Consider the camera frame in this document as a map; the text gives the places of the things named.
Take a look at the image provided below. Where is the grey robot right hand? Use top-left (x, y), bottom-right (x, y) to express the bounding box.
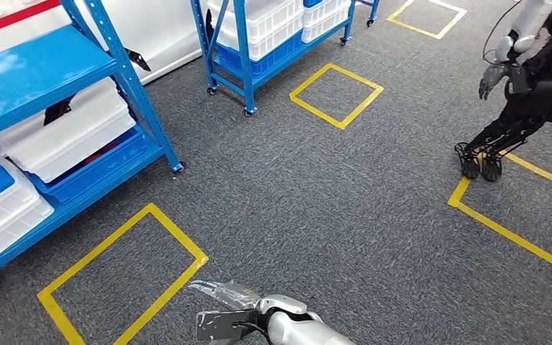
top-left (188, 280), bottom-right (262, 311)

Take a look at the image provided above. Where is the blue metal shelf rack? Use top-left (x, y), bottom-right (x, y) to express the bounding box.
top-left (0, 0), bottom-right (186, 285)

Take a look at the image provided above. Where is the red object in bin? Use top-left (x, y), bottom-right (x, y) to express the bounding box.
top-left (83, 140), bottom-right (124, 165)

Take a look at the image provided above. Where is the yellow floor tape square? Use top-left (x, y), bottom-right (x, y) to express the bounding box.
top-left (289, 63), bottom-right (385, 130)
top-left (387, 0), bottom-right (467, 40)
top-left (448, 151), bottom-right (552, 281)

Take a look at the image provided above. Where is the blue wheeled metal rack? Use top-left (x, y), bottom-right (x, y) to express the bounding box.
top-left (190, 0), bottom-right (382, 118)

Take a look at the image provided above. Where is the white plastic bin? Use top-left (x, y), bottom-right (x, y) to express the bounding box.
top-left (300, 0), bottom-right (353, 44)
top-left (208, 0), bottom-right (305, 62)
top-left (0, 142), bottom-right (54, 275)
top-left (0, 78), bottom-right (137, 184)

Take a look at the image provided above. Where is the white car with red stripe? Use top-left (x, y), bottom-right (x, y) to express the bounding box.
top-left (0, 0), bottom-right (211, 87)

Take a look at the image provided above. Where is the black humanoid robot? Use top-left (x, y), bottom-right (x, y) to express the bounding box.
top-left (454, 0), bottom-right (552, 183)

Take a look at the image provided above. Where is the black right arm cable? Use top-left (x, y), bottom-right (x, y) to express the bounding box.
top-left (231, 321), bottom-right (273, 345)

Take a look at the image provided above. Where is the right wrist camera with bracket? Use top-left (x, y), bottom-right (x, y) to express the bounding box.
top-left (195, 308), bottom-right (262, 344)

